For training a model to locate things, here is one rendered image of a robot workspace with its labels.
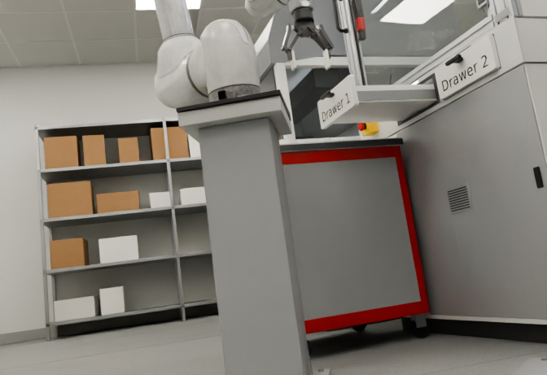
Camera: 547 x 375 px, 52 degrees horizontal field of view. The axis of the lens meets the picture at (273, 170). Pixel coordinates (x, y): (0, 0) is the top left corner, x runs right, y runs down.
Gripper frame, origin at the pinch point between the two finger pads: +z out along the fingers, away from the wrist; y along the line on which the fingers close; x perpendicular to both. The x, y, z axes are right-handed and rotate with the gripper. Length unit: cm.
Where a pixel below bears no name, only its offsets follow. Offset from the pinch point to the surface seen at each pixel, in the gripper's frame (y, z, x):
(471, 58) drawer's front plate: 40, 12, -34
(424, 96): 37.0, 16.5, -10.1
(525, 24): 46, 9, -52
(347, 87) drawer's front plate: 8.1, 11.6, -8.7
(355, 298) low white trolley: 8, 83, 13
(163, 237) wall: -4, 20, 422
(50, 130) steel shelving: -104, -92, 387
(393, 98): 24.3, 16.9, -10.2
